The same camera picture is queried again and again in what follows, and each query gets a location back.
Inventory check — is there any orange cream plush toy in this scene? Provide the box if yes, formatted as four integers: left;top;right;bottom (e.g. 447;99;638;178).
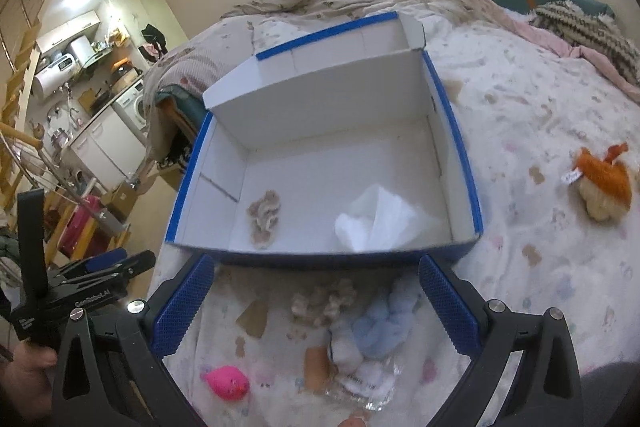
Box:
561;142;632;222

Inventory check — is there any pink blanket edge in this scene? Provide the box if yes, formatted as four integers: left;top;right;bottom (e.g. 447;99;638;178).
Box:
480;0;639;103

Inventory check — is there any cardboard box on floor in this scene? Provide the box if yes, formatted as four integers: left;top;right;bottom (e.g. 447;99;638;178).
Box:
100;180;150;223

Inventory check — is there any clear plastic wrapper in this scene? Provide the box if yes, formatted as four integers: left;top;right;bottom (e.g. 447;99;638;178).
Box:
323;355;401;412

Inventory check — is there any beige scrunchie in box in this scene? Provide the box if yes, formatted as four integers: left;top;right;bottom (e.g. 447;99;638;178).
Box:
246;190;281;249

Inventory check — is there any light blue plush toy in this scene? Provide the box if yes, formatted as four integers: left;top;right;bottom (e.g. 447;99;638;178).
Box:
328;275;421;375

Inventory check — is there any pink plush toy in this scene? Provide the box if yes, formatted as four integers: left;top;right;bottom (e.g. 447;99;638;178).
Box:
201;365;250;402

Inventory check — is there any white patterned bed blanket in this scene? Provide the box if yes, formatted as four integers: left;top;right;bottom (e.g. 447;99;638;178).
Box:
166;11;639;426

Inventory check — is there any white blue cardboard box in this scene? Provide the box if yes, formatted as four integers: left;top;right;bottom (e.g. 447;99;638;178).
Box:
166;12;484;269

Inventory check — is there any white washing machine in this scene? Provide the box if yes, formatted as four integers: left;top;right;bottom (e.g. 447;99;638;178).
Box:
113;79;148;141

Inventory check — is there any wooden yellow chair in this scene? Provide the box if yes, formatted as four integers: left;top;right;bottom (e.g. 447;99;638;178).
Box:
44;193;130;267

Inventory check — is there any white kitchen cabinet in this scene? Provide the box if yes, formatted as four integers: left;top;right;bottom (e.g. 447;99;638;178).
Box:
63;106;145;191

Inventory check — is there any person's left hand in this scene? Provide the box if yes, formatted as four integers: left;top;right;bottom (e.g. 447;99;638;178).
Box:
1;341;58;423

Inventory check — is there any brown striped knit blanket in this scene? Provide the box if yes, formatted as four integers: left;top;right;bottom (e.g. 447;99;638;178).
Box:
529;0;639;87

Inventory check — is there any white tissue paper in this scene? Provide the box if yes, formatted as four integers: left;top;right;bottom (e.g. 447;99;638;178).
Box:
334;184;442;254

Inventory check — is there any orange wooden block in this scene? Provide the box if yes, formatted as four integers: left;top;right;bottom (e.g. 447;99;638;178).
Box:
304;346;331;392

